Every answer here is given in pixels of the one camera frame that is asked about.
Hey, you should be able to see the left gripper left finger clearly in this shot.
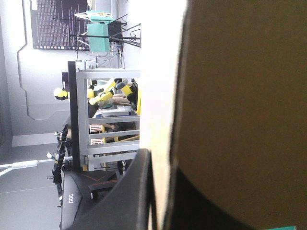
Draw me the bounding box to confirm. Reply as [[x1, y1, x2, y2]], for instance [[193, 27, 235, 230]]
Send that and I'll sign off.
[[71, 148, 158, 230]]

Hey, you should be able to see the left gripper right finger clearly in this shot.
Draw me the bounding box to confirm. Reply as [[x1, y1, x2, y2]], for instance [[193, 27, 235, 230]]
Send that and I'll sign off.
[[165, 167, 253, 230]]

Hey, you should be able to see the brown cardboard box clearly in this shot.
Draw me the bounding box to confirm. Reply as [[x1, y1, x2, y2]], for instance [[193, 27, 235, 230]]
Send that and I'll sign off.
[[138, 0, 307, 230]]

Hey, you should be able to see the black computer monitor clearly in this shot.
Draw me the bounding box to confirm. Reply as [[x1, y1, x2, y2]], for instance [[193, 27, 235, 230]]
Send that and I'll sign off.
[[59, 171, 126, 230]]

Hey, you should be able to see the grey metal rack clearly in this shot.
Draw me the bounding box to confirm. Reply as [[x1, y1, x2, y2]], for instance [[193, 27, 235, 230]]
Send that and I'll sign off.
[[76, 69, 141, 171]]

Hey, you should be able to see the black flat panel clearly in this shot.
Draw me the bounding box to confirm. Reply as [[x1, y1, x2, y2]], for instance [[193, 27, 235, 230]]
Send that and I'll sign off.
[[67, 61, 83, 173]]

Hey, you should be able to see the yellow robot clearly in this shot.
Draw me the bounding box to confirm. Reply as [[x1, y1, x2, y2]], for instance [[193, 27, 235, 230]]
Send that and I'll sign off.
[[53, 78, 142, 116]]

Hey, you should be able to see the teal covered table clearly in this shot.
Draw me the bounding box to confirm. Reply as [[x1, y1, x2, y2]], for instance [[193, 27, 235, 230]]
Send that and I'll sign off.
[[74, 10, 115, 53]]

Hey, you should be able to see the dark wall display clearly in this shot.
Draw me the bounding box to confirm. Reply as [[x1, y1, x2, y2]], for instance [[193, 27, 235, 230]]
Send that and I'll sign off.
[[30, 0, 91, 51]]

